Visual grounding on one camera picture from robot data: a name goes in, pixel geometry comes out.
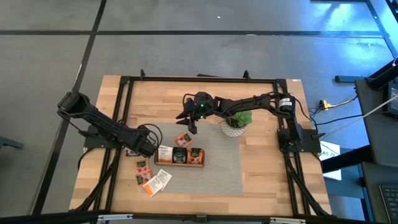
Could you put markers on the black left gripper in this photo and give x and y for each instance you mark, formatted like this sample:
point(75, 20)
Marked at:
point(140, 141)

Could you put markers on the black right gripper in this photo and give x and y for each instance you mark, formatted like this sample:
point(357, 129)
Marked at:
point(203, 99)

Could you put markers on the white orange Tazo tea packet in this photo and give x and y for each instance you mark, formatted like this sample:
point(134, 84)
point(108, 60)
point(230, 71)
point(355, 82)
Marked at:
point(165, 154)
point(153, 186)

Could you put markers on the orange peach tea packet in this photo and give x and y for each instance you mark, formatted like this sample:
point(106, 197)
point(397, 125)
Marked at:
point(196, 156)
point(144, 179)
point(183, 140)
point(142, 165)

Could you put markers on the dark blackcurrant tea packet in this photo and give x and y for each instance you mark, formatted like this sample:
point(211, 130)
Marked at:
point(130, 153)
point(180, 155)

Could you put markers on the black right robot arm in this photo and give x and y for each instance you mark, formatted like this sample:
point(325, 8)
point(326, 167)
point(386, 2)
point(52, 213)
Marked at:
point(248, 104)

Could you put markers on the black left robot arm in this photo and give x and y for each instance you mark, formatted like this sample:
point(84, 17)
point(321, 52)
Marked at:
point(99, 124)

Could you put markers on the wooden tea box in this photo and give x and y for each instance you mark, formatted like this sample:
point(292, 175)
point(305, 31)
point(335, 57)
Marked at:
point(178, 165)

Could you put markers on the white paper scrap left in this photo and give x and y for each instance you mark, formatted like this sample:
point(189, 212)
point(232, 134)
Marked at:
point(165, 177)

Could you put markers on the green artificial plant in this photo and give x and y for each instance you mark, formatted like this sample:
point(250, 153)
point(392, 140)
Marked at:
point(241, 119)

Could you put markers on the grey woven placemat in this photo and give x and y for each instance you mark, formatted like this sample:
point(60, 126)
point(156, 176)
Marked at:
point(217, 168)

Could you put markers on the black overhead rig beam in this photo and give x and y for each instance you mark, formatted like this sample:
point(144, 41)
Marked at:
point(46, 217)

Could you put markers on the grey chair base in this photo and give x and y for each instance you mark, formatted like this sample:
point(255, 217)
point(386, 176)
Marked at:
point(9, 142)

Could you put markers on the white paper sign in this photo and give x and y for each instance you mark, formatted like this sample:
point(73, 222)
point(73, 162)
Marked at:
point(329, 149)

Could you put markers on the black desk leg bar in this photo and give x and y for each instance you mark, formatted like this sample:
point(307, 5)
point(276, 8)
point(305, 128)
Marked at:
point(348, 158)

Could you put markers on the grey metal bar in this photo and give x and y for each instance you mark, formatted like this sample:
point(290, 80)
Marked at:
point(348, 78)

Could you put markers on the dark grey desk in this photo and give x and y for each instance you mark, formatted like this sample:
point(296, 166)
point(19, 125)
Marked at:
point(373, 140)

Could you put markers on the dark laptop screen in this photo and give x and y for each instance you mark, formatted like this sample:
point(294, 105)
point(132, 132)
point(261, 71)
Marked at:
point(393, 99)

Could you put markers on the black keyboard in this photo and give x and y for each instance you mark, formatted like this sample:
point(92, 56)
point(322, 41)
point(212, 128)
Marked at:
point(390, 202)

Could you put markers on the black metal table frame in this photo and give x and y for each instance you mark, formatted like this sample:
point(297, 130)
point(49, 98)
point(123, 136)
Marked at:
point(155, 79)

